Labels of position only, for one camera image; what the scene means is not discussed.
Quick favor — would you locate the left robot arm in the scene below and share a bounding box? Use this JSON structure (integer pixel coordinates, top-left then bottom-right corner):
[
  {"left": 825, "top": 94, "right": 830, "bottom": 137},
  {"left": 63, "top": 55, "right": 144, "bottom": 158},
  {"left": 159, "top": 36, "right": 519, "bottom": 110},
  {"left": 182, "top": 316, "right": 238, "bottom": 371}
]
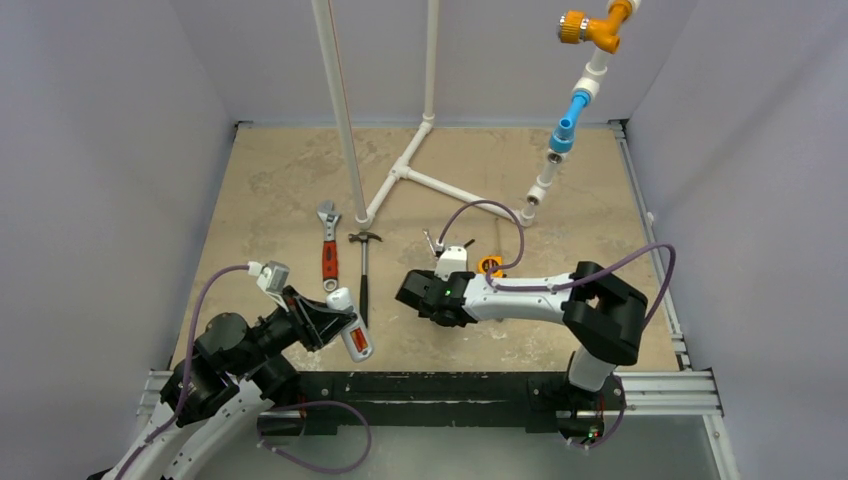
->
[{"left": 94, "top": 286, "right": 375, "bottom": 479}]

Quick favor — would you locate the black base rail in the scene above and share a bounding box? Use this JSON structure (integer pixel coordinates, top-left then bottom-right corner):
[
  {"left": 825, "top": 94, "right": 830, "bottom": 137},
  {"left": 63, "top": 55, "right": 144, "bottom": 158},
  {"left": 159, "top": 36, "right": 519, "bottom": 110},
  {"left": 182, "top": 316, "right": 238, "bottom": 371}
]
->
[{"left": 253, "top": 371, "right": 627, "bottom": 445}]

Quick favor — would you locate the red battery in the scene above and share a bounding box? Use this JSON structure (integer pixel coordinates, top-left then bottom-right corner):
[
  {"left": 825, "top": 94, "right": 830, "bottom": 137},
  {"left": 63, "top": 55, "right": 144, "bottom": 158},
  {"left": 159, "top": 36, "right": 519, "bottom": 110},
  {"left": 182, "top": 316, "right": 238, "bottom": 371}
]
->
[{"left": 350, "top": 328, "right": 369, "bottom": 355}]

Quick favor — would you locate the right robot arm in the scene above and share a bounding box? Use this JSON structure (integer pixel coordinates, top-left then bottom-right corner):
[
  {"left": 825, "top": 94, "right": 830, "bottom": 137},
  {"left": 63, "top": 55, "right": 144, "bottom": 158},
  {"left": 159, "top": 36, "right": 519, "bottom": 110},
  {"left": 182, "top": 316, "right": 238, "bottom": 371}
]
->
[{"left": 395, "top": 261, "right": 648, "bottom": 407}]

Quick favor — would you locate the white pipe frame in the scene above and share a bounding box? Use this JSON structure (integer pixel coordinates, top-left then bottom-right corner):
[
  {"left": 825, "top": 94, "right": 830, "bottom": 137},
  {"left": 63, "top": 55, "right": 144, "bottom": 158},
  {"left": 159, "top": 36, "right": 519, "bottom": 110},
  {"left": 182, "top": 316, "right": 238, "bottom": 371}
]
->
[{"left": 311, "top": 0, "right": 624, "bottom": 229}]

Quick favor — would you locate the blue pipe fitting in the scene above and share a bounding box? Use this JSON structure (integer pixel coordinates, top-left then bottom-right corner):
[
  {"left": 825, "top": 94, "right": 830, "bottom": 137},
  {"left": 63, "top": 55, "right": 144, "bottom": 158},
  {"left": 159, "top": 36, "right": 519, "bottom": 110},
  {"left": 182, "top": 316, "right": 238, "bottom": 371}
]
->
[{"left": 548, "top": 91, "right": 592, "bottom": 154}]

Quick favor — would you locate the orange pipe valve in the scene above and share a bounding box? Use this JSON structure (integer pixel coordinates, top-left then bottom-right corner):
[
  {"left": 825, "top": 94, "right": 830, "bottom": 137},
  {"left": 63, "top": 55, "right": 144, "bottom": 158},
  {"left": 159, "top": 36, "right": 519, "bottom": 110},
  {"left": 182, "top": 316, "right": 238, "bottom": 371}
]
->
[{"left": 556, "top": 0, "right": 641, "bottom": 54}]

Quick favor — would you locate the black handled hammer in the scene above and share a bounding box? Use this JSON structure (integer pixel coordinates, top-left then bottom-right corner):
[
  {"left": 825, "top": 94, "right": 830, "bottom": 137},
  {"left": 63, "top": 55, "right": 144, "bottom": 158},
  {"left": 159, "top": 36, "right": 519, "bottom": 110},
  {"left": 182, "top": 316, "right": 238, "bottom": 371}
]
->
[{"left": 347, "top": 231, "right": 383, "bottom": 325}]

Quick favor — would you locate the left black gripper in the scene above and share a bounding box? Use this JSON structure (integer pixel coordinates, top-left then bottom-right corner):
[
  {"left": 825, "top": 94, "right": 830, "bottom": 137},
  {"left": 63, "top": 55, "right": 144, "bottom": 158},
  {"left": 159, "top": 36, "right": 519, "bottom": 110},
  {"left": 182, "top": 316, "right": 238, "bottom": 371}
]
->
[{"left": 231, "top": 284, "right": 356, "bottom": 375}]

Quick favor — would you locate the red adjustable wrench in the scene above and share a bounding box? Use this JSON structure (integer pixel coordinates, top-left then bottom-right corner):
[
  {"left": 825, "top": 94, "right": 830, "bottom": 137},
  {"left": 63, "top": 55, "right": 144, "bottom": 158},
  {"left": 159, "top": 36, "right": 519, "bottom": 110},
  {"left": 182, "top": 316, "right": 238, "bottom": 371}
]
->
[{"left": 316, "top": 200, "right": 341, "bottom": 292}]

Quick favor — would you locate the yellow tape measure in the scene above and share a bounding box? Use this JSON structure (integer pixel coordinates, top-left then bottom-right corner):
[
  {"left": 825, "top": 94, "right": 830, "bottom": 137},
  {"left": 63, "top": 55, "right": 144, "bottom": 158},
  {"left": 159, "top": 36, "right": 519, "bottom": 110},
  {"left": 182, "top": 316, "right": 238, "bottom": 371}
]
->
[{"left": 477, "top": 255, "right": 503, "bottom": 274}]

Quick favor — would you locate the small silver wrench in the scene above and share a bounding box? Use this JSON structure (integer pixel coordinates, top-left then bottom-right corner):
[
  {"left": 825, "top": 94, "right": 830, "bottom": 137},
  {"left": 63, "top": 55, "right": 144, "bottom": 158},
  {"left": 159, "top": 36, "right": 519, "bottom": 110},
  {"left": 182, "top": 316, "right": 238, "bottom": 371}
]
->
[{"left": 422, "top": 229, "right": 439, "bottom": 257}]

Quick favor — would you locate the white remote control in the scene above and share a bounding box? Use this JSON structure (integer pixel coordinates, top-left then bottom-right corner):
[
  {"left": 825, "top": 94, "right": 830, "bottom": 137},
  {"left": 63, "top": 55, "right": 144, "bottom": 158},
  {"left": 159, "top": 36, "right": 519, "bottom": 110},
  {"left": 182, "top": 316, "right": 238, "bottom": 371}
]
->
[{"left": 326, "top": 287, "right": 375, "bottom": 363}]

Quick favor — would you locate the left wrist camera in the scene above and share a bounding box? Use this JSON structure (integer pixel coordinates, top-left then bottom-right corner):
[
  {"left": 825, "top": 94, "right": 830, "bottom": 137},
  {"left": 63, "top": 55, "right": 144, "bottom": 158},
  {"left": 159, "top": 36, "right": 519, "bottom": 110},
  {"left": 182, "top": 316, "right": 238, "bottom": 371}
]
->
[{"left": 255, "top": 261, "right": 290, "bottom": 311}]

